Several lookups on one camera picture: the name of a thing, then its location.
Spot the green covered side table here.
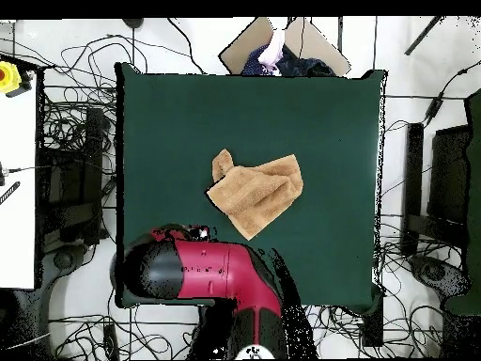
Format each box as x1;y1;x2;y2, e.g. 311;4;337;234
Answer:
442;87;481;317

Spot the orange terry towel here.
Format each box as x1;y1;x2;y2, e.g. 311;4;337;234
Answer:
205;149;304;242

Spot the dark blue garment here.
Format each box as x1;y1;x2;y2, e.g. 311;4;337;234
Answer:
240;43;336;77

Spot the black equipment rack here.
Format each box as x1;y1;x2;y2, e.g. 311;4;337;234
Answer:
35;106;107;246
399;121;472;258

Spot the black cable tangle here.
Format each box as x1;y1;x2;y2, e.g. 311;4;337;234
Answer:
37;33;147;151
48;313;198;361
307;304;444;360

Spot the black rod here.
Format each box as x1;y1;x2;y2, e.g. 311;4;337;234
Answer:
404;15;445;56

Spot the black ribbed strap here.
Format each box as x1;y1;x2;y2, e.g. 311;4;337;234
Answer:
0;180;22;207

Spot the black power adapter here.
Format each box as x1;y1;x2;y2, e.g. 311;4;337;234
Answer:
424;95;444;123

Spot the dark green tablecloth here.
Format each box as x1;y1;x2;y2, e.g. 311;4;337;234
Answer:
114;61;388;309

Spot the pale pink garment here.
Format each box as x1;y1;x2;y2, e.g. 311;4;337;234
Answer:
256;28;286;76

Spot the white desk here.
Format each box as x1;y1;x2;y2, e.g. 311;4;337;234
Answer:
0;74;38;290

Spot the yellow emergency stop button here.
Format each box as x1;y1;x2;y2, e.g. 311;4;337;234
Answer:
0;60;23;95

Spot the cardboard box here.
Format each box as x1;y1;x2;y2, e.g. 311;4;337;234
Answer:
218;16;352;78

